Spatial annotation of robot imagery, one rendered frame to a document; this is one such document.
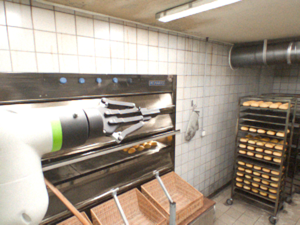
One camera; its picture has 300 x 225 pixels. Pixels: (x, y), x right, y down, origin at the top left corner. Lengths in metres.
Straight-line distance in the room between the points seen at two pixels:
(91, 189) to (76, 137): 1.68
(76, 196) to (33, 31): 1.39
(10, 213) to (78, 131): 0.17
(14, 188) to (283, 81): 5.44
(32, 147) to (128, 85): 1.72
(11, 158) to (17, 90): 1.32
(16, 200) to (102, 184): 1.76
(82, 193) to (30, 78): 1.09
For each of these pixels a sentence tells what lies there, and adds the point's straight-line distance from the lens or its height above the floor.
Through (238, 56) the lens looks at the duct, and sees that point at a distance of 3.62.
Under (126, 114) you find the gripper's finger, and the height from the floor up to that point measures 1.97.
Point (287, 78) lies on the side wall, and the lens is 5.55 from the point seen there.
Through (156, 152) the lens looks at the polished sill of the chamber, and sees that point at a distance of 2.48.
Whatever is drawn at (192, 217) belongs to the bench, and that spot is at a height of 0.58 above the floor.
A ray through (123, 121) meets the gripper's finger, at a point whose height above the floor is 1.96.
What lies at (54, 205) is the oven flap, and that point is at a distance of 2.02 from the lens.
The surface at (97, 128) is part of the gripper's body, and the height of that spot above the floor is 1.95.
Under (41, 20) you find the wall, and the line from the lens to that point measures 1.77.
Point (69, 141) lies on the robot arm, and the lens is 0.44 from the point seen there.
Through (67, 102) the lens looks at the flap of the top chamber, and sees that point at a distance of 1.81.
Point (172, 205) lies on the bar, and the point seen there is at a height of 0.94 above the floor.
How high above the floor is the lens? 2.07
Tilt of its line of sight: 11 degrees down
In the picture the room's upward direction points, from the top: straight up
